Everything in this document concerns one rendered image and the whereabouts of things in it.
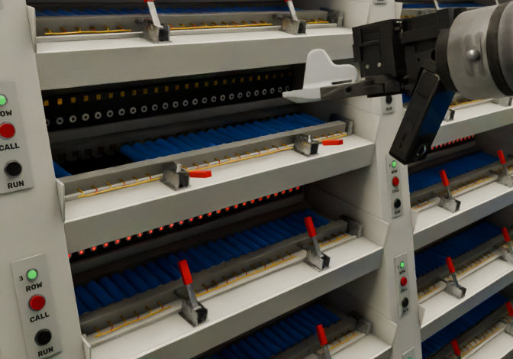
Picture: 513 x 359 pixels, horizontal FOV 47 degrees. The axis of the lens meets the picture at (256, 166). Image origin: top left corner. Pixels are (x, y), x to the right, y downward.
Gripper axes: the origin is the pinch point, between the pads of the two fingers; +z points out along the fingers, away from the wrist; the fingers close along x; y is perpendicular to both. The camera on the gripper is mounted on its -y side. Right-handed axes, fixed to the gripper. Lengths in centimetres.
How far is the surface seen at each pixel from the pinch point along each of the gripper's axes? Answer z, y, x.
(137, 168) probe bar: 20.9, -6.6, 16.6
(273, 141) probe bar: 20.9, -7.1, -9.5
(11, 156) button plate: 16.0, -1.7, 34.8
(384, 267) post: 17.5, -35.0, -30.4
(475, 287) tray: 19, -50, -65
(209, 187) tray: 16.5, -11.0, 8.2
